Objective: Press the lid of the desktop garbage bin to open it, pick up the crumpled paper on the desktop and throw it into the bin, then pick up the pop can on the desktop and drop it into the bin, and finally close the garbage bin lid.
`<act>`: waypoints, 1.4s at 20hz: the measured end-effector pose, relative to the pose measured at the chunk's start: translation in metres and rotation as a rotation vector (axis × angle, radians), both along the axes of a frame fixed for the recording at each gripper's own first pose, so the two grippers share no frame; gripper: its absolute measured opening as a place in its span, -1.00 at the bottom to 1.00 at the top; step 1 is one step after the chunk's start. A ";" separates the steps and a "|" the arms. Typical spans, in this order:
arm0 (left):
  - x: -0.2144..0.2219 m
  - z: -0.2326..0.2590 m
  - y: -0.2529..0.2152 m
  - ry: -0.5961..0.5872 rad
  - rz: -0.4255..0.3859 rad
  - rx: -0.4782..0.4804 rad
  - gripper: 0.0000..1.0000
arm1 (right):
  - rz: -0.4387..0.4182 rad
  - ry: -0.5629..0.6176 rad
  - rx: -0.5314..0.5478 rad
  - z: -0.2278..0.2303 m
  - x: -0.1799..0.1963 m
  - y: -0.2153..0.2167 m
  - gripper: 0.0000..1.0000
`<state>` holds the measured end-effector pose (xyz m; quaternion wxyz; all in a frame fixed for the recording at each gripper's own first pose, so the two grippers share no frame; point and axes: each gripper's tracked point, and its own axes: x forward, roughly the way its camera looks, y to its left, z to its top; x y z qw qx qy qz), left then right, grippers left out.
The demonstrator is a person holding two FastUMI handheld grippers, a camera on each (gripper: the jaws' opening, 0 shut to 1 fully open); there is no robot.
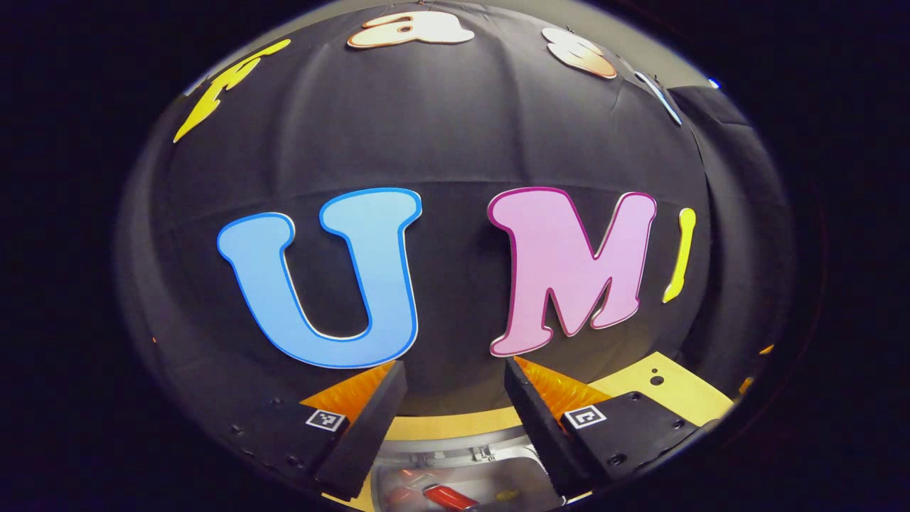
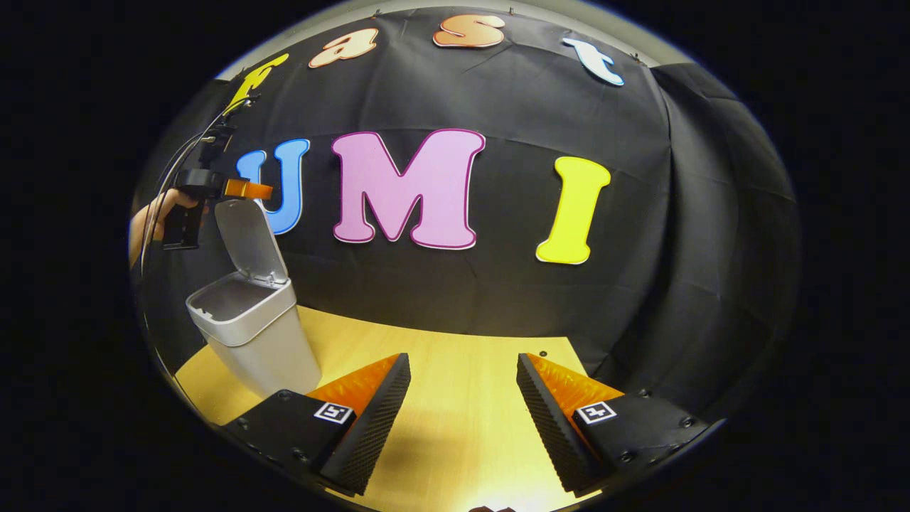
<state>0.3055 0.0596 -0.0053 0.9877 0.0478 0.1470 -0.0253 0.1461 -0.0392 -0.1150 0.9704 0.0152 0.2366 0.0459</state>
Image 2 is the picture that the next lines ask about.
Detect wooden desktop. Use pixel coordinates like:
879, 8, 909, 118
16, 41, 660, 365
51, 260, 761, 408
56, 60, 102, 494
174, 306, 605, 512

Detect white desktop garbage bin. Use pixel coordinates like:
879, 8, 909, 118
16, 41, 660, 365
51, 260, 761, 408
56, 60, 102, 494
186, 198, 322, 399

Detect black backdrop cloth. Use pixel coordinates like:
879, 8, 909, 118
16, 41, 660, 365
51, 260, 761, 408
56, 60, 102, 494
132, 6, 803, 427

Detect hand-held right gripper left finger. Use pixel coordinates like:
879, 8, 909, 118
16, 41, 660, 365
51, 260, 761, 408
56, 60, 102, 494
224, 352, 412, 497

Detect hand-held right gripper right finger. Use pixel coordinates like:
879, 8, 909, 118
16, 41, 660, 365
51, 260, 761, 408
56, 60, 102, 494
515, 352, 712, 497

